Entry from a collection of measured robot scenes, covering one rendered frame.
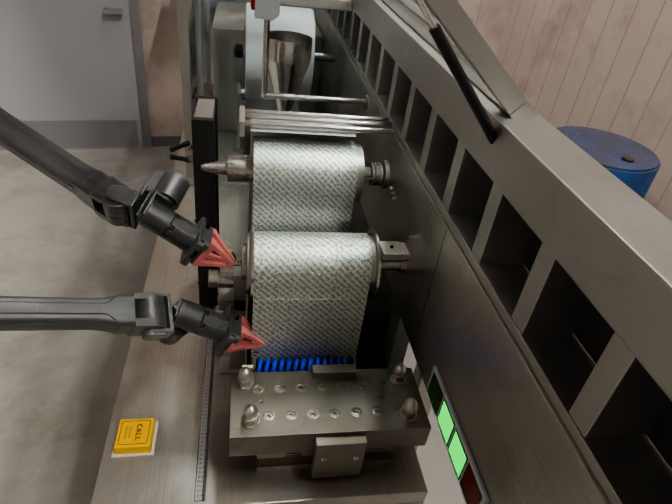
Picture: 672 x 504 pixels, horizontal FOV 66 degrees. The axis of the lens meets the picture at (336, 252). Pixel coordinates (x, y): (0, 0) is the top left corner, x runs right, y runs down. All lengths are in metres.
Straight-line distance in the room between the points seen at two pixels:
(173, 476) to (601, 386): 0.85
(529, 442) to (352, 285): 0.50
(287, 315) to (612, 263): 0.70
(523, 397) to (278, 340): 0.59
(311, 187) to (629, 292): 0.80
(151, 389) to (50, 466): 1.11
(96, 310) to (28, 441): 1.50
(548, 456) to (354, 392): 0.55
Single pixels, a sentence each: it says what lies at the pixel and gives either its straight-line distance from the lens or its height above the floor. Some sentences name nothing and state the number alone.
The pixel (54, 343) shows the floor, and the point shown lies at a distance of 2.81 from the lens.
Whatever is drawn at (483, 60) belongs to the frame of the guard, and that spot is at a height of 1.73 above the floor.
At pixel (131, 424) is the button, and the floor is 0.92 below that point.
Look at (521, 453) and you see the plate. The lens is 0.73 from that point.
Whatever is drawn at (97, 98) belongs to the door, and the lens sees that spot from 4.44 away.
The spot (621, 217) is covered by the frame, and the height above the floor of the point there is 1.65.
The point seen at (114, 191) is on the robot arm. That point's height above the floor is 1.39.
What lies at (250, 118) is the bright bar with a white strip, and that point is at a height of 1.45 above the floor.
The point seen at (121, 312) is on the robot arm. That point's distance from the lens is 1.02.
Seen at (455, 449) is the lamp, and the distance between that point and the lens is 0.91.
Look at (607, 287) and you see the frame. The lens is 0.57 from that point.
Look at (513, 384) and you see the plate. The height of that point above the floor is 1.40.
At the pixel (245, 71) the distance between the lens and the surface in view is 1.92.
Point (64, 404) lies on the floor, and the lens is 2.54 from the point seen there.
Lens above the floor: 1.89
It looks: 35 degrees down
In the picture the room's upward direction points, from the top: 8 degrees clockwise
